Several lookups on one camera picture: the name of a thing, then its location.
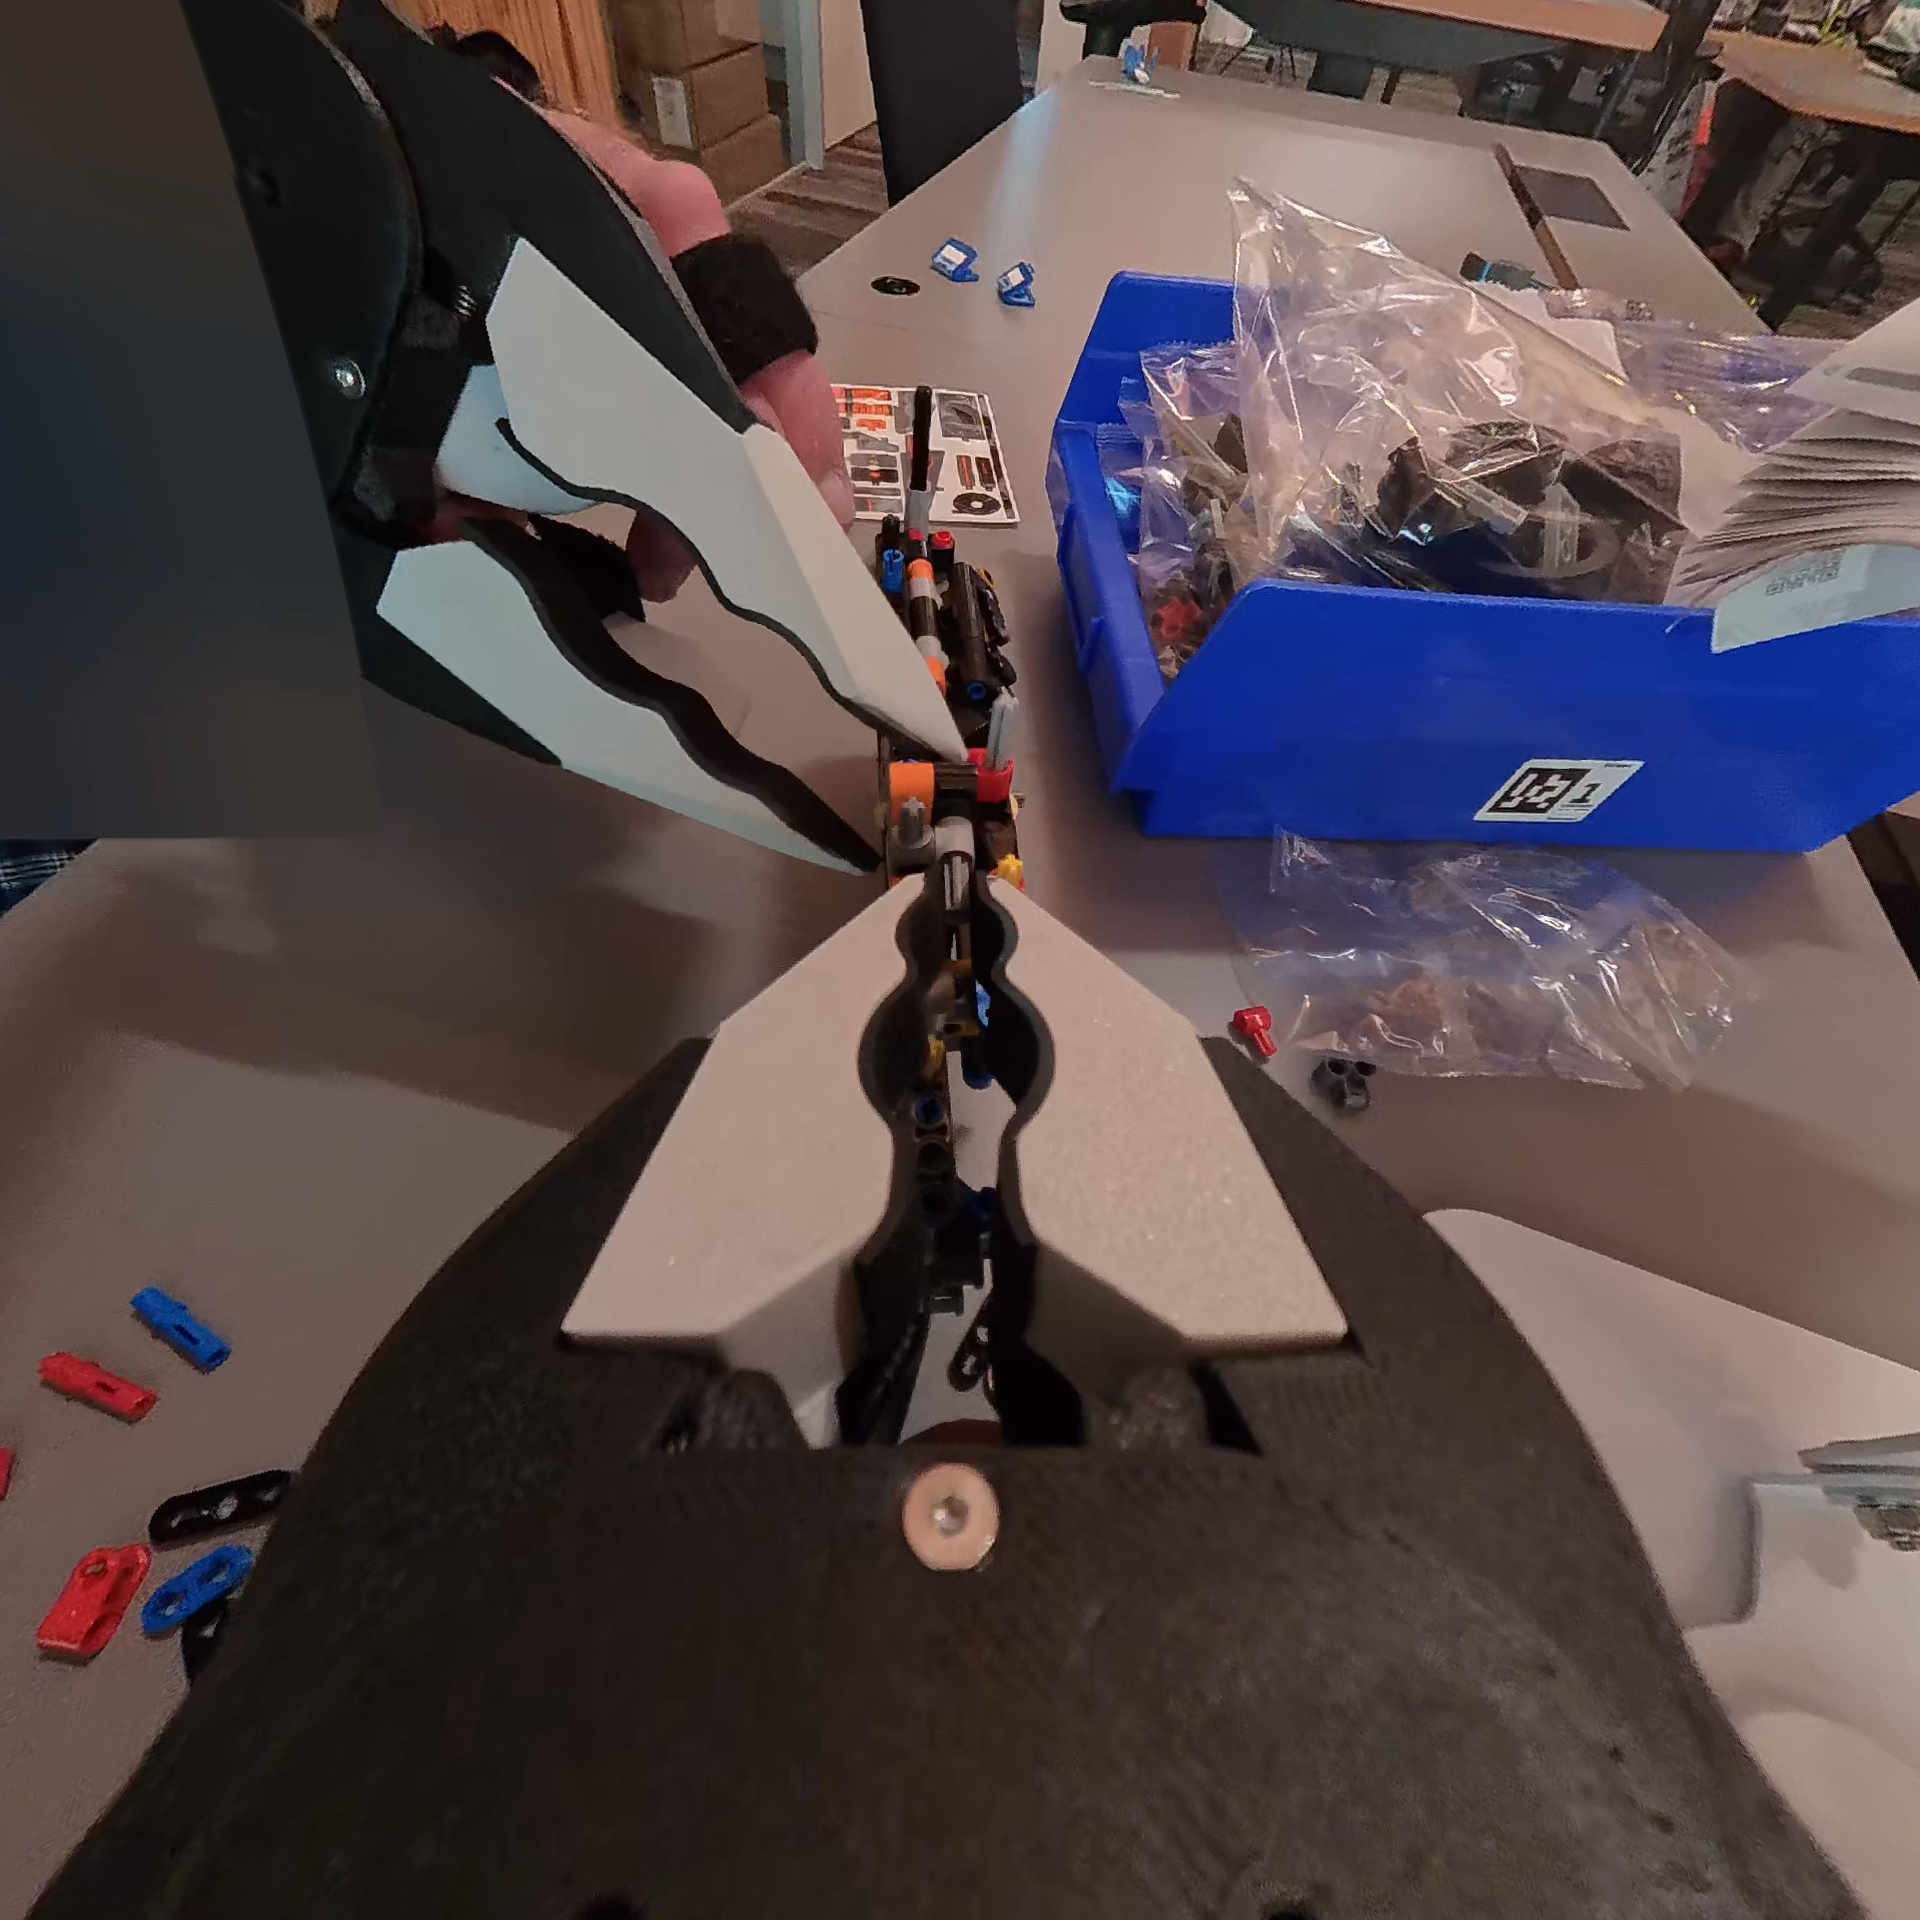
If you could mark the blue plastic bin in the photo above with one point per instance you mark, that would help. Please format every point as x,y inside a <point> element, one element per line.
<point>1425,704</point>

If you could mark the red long lego pin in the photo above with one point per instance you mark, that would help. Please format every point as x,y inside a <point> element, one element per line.
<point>98,1387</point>

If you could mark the white book stand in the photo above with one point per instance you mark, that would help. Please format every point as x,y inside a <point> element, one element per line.
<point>1622,1349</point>

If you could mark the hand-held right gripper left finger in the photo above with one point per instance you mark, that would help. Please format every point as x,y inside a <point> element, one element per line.
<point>720,1201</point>

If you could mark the sticker sheet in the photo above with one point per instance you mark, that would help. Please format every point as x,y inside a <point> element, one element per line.
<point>967,464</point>

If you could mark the red lego block with hole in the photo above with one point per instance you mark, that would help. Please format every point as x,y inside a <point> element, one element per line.
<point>91,1599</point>

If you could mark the blue thin lego liftarm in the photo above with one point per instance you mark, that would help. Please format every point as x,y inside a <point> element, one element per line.
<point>198,1588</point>

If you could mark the blue long lego pin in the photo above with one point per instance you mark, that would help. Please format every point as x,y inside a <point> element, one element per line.
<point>182,1328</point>

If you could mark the blue clip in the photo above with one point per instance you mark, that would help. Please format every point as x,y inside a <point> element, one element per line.
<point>1018,281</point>
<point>953,264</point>

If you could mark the person's left hand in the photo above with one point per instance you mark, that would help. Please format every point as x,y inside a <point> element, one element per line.
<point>660,181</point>

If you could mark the person's plaid shirt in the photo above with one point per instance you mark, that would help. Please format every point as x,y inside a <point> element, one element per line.
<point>30,870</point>

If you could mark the black chair back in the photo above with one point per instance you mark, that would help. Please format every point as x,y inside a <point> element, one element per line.
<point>937,91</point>

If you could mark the crumpled clear plastic bag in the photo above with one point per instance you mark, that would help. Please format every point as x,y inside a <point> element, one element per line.
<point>1499,961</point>

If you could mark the wooden office desk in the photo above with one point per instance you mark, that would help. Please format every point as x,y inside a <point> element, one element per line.
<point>1499,20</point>
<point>1823,76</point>

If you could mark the instruction booklet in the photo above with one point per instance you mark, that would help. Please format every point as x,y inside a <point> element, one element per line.
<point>1828,495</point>

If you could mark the cardboard box stack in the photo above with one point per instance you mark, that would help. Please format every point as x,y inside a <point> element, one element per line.
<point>697,91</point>

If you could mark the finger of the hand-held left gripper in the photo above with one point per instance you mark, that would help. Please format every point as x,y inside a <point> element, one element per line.
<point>510,629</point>
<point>660,389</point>

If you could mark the lego car chassis model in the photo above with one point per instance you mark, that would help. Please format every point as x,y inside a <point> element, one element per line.
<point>960,629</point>

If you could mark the dark grey lego connector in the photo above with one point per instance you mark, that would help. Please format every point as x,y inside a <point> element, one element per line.
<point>1342,1079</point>

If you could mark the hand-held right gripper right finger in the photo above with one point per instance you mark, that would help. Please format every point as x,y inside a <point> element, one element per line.
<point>1171,1201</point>

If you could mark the pile of clear parts bags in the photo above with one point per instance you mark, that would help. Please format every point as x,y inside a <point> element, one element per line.
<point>1425,452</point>

